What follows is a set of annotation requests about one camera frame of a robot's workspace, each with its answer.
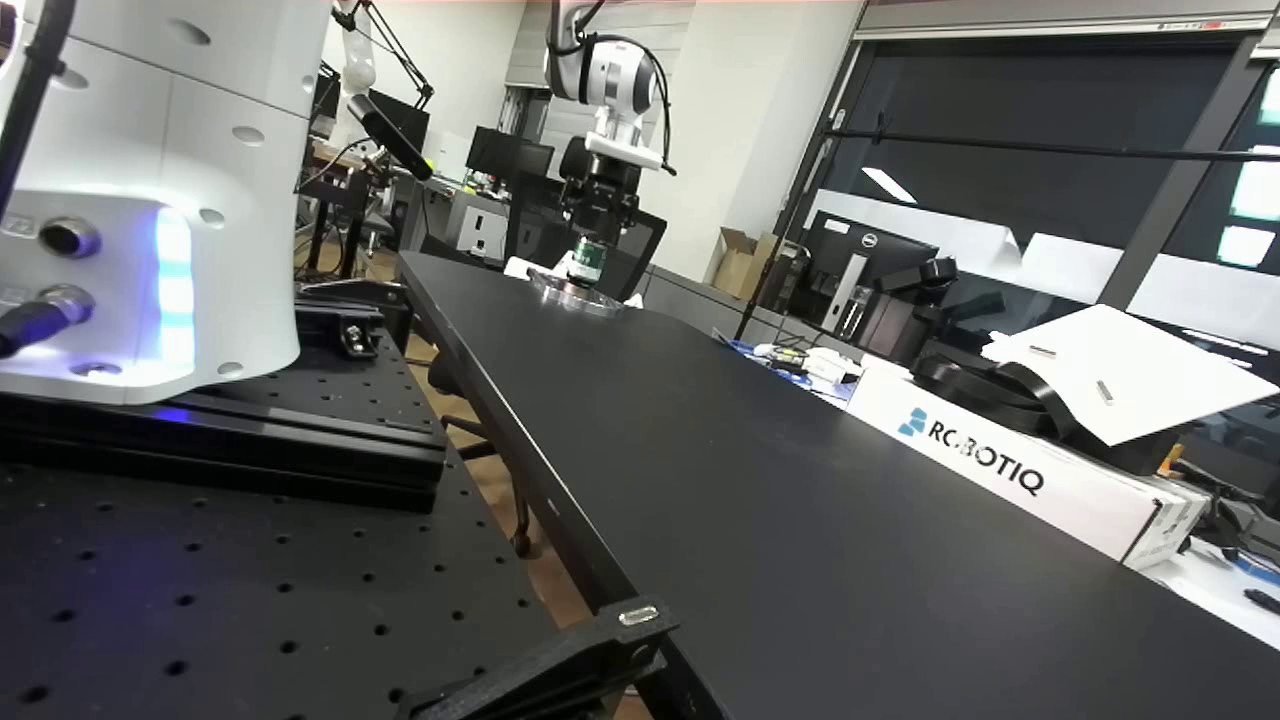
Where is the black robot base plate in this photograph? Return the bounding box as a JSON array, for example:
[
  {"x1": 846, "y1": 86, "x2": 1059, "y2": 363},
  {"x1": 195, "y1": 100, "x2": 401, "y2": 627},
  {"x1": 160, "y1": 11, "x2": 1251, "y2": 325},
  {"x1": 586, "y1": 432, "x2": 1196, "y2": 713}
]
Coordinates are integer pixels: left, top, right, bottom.
[{"x1": 0, "y1": 329, "x2": 453, "y2": 514}]

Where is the white cardboard sheet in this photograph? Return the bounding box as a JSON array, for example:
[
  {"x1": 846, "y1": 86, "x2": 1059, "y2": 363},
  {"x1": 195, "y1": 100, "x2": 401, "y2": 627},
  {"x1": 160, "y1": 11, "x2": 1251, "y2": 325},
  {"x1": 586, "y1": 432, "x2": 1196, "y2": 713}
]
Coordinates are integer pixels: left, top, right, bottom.
[{"x1": 980, "y1": 301, "x2": 1280, "y2": 451}]

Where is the green-label bottle with black cap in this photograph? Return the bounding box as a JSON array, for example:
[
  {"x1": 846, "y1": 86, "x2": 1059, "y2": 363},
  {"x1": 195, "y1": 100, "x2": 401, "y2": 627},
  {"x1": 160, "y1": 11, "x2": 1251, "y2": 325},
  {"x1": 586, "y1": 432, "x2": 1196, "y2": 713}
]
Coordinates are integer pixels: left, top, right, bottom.
[{"x1": 567, "y1": 237, "x2": 606, "y2": 285}]

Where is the black computer monitor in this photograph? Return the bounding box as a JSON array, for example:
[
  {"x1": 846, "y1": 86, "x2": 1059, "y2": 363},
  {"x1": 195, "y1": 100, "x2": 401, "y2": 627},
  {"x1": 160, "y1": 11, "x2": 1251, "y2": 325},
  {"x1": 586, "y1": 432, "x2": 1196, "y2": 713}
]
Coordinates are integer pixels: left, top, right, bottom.
[{"x1": 462, "y1": 126, "x2": 561, "y2": 190}]

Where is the black bag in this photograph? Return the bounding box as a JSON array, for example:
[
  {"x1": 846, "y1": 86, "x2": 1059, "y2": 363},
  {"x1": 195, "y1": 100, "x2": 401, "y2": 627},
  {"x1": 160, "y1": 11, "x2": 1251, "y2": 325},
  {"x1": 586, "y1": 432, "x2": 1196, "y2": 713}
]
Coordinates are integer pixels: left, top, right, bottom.
[{"x1": 906, "y1": 342, "x2": 1097, "y2": 451}]

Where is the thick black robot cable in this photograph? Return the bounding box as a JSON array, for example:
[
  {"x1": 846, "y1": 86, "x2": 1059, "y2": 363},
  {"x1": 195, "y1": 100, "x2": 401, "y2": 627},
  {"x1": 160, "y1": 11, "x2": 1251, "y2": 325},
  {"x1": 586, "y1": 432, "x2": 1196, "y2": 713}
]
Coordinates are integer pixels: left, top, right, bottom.
[{"x1": 0, "y1": 0, "x2": 78, "y2": 213}]

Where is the black table clamp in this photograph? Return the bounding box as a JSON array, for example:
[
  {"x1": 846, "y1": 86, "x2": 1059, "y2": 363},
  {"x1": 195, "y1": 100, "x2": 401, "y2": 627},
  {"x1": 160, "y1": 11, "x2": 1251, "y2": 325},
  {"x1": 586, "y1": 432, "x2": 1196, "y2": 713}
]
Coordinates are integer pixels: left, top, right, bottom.
[{"x1": 397, "y1": 596, "x2": 686, "y2": 720}]

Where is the small white object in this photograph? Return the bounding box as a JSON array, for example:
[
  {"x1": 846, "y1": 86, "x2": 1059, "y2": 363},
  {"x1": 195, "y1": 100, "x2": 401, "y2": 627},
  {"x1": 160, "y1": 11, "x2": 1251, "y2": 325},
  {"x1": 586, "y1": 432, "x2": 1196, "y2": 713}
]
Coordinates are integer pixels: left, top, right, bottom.
[{"x1": 795, "y1": 342, "x2": 866, "y2": 393}]

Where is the white Robotiq box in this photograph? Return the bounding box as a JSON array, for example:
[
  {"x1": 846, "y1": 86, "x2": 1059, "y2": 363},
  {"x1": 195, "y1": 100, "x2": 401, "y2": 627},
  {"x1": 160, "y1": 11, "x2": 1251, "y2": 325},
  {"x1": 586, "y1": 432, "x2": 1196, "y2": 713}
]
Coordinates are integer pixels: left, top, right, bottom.
[{"x1": 844, "y1": 362, "x2": 1212, "y2": 568}]

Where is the black office chair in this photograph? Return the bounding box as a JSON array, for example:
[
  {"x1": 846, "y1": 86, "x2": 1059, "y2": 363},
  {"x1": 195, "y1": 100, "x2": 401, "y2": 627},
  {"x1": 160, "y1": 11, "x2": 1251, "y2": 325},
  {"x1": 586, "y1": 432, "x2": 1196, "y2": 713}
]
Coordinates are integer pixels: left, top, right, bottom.
[{"x1": 504, "y1": 173, "x2": 672, "y2": 306}]

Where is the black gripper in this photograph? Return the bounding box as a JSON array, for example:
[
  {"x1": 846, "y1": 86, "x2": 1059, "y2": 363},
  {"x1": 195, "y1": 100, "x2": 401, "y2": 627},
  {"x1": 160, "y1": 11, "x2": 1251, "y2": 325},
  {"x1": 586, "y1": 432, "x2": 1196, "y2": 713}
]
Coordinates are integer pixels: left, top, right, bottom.
[{"x1": 557, "y1": 132, "x2": 642, "y2": 264}]

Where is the brown cardboard box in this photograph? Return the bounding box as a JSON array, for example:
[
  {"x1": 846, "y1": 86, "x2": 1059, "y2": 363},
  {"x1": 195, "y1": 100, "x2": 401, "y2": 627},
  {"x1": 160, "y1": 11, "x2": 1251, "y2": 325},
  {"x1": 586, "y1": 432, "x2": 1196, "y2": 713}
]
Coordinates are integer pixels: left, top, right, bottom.
[{"x1": 702, "y1": 223, "x2": 778, "y2": 306}]

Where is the black perforated breadboard plate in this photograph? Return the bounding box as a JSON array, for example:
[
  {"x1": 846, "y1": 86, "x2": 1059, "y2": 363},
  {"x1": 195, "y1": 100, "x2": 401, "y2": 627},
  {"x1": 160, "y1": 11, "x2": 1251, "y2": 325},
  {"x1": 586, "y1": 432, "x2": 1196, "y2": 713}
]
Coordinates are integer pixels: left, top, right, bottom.
[{"x1": 0, "y1": 451, "x2": 565, "y2": 720}]

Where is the black cable connector plug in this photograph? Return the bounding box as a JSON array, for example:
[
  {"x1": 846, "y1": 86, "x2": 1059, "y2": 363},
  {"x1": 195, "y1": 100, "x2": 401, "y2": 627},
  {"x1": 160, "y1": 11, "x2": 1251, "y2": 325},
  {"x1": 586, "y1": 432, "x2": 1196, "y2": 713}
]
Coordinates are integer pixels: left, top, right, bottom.
[{"x1": 0, "y1": 285, "x2": 99, "y2": 362}]

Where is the black desktop device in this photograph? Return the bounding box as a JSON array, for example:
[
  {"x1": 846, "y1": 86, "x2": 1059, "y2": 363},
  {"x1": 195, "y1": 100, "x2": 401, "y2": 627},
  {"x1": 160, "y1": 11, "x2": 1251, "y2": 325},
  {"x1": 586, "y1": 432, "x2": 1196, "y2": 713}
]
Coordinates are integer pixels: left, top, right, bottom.
[{"x1": 795, "y1": 208, "x2": 964, "y2": 362}]

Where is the small black bracket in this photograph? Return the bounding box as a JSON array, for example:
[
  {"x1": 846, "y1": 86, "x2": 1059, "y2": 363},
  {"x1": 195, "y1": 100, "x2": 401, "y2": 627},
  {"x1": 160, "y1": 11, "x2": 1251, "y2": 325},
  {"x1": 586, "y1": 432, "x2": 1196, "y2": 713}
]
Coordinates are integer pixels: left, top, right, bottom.
[{"x1": 290, "y1": 277, "x2": 421, "y2": 367}]

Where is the black diagonal frame beam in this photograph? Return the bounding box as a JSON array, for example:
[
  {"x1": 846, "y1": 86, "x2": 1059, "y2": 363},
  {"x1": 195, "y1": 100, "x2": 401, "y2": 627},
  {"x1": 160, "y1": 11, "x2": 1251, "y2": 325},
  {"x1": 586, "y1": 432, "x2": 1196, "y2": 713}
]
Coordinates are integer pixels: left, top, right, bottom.
[{"x1": 1092, "y1": 19, "x2": 1280, "y2": 314}]

